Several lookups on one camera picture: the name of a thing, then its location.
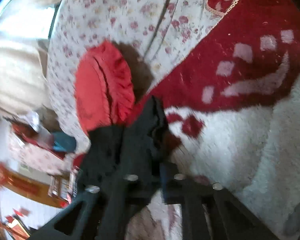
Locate teal bag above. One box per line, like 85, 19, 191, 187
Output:
52, 132, 77, 153

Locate red white plush blanket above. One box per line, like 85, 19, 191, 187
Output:
124, 0, 300, 240

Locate red round ruffled cushion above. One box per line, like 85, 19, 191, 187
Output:
75, 40, 135, 133

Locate beige curtain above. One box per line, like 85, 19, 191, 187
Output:
0, 0, 61, 116

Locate black pants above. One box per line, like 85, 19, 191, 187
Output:
76, 96, 168, 199

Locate red chinese knot decoration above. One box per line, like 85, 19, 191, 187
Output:
0, 163, 40, 196

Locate floral white quilt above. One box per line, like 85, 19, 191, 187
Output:
47, 0, 218, 153

